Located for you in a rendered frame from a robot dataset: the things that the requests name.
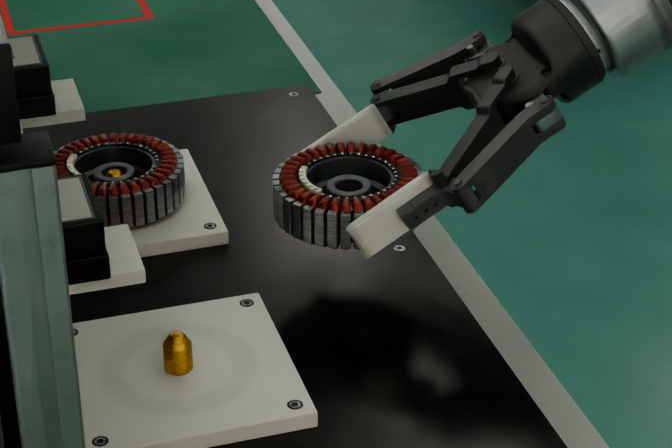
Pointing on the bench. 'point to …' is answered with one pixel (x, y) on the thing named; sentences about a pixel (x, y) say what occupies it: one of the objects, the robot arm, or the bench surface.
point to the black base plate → (314, 293)
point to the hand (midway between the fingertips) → (351, 189)
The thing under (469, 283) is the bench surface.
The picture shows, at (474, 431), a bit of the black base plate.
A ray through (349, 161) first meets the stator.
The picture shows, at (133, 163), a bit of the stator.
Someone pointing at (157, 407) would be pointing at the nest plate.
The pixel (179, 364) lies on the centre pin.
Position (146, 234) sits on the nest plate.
